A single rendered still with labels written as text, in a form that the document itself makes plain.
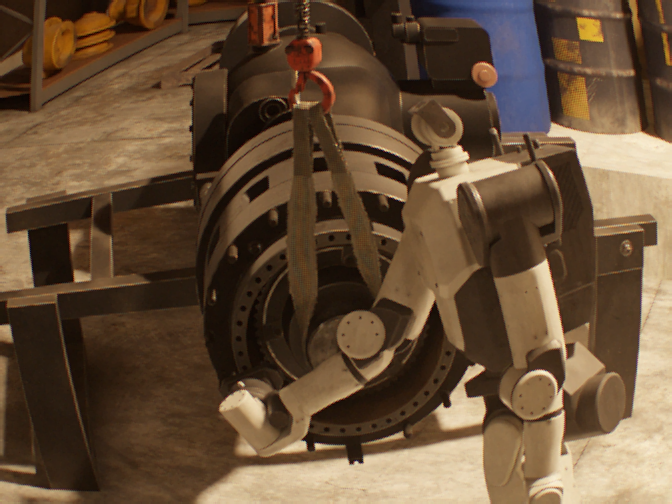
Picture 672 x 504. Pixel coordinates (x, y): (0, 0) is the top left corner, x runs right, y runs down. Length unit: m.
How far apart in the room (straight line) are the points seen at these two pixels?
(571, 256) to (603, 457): 1.78
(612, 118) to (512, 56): 0.60
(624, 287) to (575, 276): 1.74
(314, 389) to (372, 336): 0.14
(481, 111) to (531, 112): 1.44
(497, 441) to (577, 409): 0.17
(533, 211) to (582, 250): 0.22
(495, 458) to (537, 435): 0.22
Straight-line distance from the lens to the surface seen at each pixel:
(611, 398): 2.30
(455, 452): 4.17
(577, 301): 2.31
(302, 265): 2.70
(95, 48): 10.61
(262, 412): 2.59
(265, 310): 2.85
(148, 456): 4.26
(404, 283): 2.52
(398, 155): 3.03
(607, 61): 5.79
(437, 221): 2.22
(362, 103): 3.68
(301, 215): 2.67
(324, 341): 2.72
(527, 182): 2.10
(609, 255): 3.97
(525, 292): 2.11
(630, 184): 5.31
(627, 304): 4.06
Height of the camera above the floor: 1.91
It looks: 19 degrees down
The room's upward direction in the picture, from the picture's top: 4 degrees counter-clockwise
